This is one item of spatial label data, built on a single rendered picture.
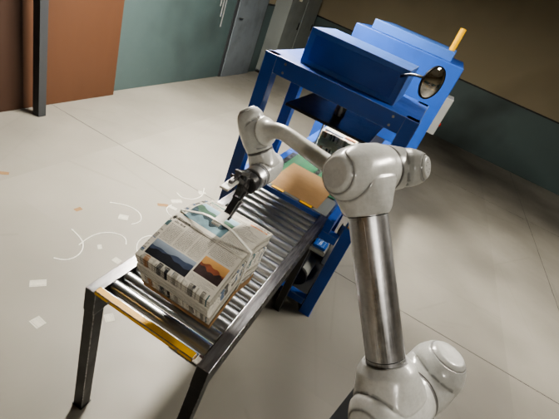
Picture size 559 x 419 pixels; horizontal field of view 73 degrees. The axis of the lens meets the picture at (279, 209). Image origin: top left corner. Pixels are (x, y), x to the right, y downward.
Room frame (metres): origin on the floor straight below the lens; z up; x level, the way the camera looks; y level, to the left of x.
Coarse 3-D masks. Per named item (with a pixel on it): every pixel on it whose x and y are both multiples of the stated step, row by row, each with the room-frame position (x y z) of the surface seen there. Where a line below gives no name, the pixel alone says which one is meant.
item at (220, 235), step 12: (180, 216) 1.02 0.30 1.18; (192, 216) 1.05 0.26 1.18; (204, 216) 1.07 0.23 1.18; (192, 228) 0.99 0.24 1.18; (204, 228) 1.01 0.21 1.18; (216, 228) 1.04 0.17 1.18; (216, 240) 0.98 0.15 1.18; (228, 240) 1.01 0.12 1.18; (240, 252) 0.98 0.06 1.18; (240, 264) 0.96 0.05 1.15; (240, 276) 0.99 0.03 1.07
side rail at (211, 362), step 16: (320, 224) 1.98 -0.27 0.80; (304, 240) 1.76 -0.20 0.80; (288, 256) 1.56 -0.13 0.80; (288, 272) 1.51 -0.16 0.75; (272, 288) 1.29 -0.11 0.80; (256, 304) 1.17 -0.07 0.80; (240, 320) 1.06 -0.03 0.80; (224, 336) 0.95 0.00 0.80; (240, 336) 1.04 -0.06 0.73; (208, 352) 0.86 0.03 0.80; (224, 352) 0.89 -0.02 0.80; (208, 368) 0.81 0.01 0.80; (192, 384) 0.80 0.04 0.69
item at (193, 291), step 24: (168, 240) 0.93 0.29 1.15; (192, 240) 0.95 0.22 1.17; (144, 264) 0.86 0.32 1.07; (168, 264) 0.85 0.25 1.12; (192, 264) 0.88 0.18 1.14; (216, 264) 0.90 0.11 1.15; (168, 288) 0.85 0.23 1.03; (192, 288) 0.81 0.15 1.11; (216, 288) 0.83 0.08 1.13; (192, 312) 0.86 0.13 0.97; (216, 312) 0.88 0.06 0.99
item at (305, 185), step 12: (288, 168) 2.55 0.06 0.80; (300, 168) 2.64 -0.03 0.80; (276, 180) 2.29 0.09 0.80; (288, 180) 2.36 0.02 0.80; (300, 180) 2.44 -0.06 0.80; (312, 180) 2.52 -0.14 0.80; (288, 192) 2.20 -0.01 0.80; (300, 192) 2.27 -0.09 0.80; (312, 192) 2.34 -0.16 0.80; (324, 192) 2.42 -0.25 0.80; (312, 204) 2.19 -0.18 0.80
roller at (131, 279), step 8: (128, 280) 1.03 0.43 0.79; (136, 280) 1.04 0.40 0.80; (136, 288) 1.01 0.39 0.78; (144, 288) 1.02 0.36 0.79; (144, 296) 1.01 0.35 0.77; (152, 296) 1.00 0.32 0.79; (160, 296) 1.01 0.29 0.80; (160, 304) 0.99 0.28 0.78; (168, 304) 0.99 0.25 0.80; (168, 312) 0.98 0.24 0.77; (176, 312) 0.98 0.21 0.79; (184, 320) 0.96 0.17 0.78; (192, 320) 0.97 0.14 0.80; (192, 328) 0.95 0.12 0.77; (200, 328) 0.95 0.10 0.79; (208, 328) 0.96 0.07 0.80; (208, 336) 0.94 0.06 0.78; (216, 336) 0.94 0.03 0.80
